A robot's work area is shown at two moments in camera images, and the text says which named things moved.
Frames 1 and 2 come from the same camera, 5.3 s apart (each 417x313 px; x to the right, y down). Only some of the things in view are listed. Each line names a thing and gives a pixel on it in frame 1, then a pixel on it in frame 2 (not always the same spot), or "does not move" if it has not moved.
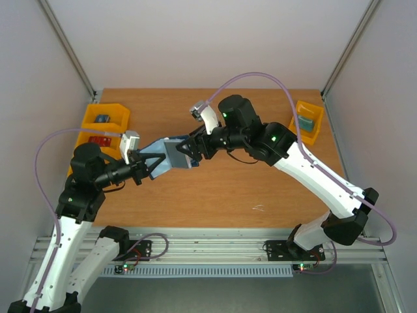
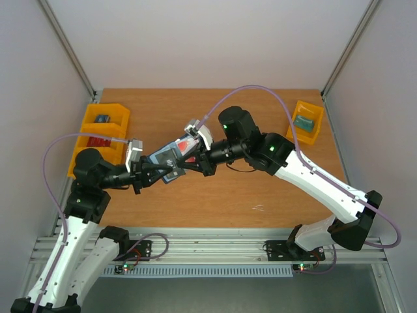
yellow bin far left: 118,122 does not move
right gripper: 201,145 to 207,160
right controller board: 303,267 does not move
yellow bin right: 309,118 does not move
